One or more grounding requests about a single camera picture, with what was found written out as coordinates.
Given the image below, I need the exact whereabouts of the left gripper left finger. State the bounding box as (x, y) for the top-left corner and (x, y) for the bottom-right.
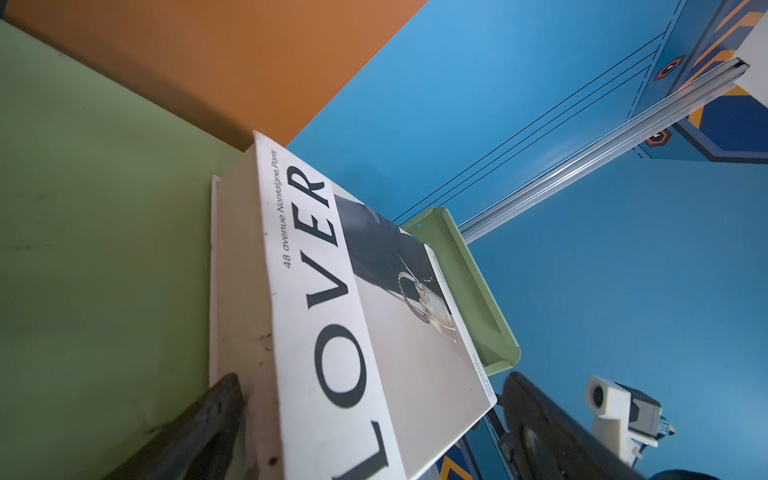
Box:
(107, 373), (244, 479)

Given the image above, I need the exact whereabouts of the green wooden shelf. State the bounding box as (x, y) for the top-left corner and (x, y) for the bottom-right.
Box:
(0, 17), (522, 480)

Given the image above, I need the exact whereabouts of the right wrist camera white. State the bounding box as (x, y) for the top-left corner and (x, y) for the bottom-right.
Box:
(585, 375), (676, 467)

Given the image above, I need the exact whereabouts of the white LOVER book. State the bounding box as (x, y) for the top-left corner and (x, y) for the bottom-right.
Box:
(210, 133), (496, 479)

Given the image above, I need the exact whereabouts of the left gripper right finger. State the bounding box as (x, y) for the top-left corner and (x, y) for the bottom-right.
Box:
(500, 372), (642, 479)

